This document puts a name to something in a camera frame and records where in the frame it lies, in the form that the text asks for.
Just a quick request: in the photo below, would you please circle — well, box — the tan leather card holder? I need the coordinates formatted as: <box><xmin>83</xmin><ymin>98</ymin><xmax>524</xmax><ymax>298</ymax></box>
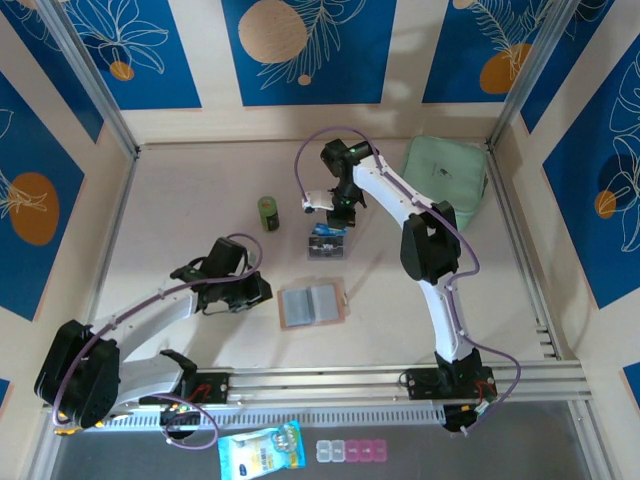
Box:
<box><xmin>277</xmin><ymin>278</ymin><xmax>350</xmax><ymax>331</ymax></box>

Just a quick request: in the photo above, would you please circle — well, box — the green cylindrical bottle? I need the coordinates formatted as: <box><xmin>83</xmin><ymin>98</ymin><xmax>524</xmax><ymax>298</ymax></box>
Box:
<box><xmin>257</xmin><ymin>195</ymin><xmax>281</xmax><ymax>233</ymax></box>

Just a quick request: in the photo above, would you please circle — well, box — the mint green zip pouch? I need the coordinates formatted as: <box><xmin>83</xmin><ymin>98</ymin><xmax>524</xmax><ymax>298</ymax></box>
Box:
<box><xmin>402</xmin><ymin>135</ymin><xmax>490</xmax><ymax>232</ymax></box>

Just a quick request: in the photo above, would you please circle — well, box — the black connector board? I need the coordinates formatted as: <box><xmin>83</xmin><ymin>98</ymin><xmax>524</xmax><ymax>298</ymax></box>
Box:
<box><xmin>158</xmin><ymin>402</ymin><xmax>200</xmax><ymax>431</ymax></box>
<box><xmin>442</xmin><ymin>402</ymin><xmax>497</xmax><ymax>436</ymax></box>

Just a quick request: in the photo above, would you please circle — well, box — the blue and white snack packet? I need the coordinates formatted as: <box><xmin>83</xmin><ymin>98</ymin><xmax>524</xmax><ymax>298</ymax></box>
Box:
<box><xmin>217</xmin><ymin>419</ymin><xmax>307</xmax><ymax>480</ymax></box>

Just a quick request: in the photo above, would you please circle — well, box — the white and pink pill organizer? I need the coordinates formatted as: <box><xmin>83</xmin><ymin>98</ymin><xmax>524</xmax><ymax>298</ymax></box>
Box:
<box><xmin>315</xmin><ymin>438</ymin><xmax>389</xmax><ymax>464</ymax></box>

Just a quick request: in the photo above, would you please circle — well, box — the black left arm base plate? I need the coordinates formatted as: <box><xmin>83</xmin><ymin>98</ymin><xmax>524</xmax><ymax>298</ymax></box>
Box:
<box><xmin>138</xmin><ymin>372</ymin><xmax>231</xmax><ymax>406</ymax></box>

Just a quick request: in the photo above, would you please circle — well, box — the aluminium front rail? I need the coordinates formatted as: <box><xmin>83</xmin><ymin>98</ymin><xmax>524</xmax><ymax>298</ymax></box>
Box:
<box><xmin>42</xmin><ymin>362</ymin><xmax>596</xmax><ymax>414</ymax></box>

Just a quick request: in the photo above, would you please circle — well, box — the aluminium side rail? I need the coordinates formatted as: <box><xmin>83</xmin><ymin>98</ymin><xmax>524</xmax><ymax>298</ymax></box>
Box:
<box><xmin>73</xmin><ymin>149</ymin><xmax>141</xmax><ymax>372</ymax></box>
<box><xmin>485</xmin><ymin>144</ymin><xmax>571</xmax><ymax>362</ymax></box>

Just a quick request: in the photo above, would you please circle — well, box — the grey slotted cable duct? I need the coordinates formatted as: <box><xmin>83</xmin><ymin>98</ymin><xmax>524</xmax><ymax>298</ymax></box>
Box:
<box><xmin>104</xmin><ymin>405</ymin><xmax>447</xmax><ymax>427</ymax></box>

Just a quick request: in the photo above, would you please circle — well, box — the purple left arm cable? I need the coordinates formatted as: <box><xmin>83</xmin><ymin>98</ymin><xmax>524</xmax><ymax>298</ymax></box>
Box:
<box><xmin>49</xmin><ymin>232</ymin><xmax>264</xmax><ymax>452</ymax></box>

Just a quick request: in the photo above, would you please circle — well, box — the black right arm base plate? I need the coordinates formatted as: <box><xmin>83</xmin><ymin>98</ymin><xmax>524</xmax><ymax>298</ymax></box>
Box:
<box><xmin>405</xmin><ymin>367</ymin><xmax>497</xmax><ymax>401</ymax></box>

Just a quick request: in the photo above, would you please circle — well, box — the aluminium corner post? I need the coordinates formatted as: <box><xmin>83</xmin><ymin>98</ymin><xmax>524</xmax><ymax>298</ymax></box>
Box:
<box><xmin>487</xmin><ymin>0</ymin><xmax>584</xmax><ymax>152</ymax></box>
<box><xmin>37</xmin><ymin>0</ymin><xmax>142</xmax><ymax>157</ymax></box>

